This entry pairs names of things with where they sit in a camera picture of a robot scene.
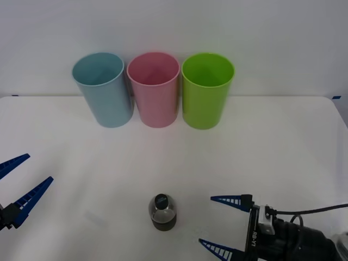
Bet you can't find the pale blue plastic bin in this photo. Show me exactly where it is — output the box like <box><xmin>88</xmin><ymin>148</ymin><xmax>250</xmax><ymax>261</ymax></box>
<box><xmin>71</xmin><ymin>52</ymin><xmax>134</xmax><ymax>128</ymax></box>

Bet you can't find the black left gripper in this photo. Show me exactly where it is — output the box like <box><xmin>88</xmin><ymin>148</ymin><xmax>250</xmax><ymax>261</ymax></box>
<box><xmin>0</xmin><ymin>153</ymin><xmax>54</xmax><ymax>232</ymax></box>

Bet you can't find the green plastic bin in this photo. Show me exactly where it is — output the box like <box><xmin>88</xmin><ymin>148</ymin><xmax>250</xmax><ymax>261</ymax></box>
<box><xmin>181</xmin><ymin>52</ymin><xmax>235</xmax><ymax>130</ymax></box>

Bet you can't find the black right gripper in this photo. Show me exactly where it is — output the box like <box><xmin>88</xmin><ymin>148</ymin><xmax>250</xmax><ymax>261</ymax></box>
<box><xmin>198</xmin><ymin>194</ymin><xmax>284</xmax><ymax>261</ymax></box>

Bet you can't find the pink plastic bin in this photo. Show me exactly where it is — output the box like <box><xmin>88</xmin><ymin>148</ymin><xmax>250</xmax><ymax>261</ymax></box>
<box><xmin>126</xmin><ymin>52</ymin><xmax>181</xmax><ymax>128</ymax></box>

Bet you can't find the small dark plastic bottle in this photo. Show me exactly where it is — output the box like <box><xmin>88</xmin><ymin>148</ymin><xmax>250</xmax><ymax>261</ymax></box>
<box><xmin>148</xmin><ymin>192</ymin><xmax>179</xmax><ymax>232</ymax></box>

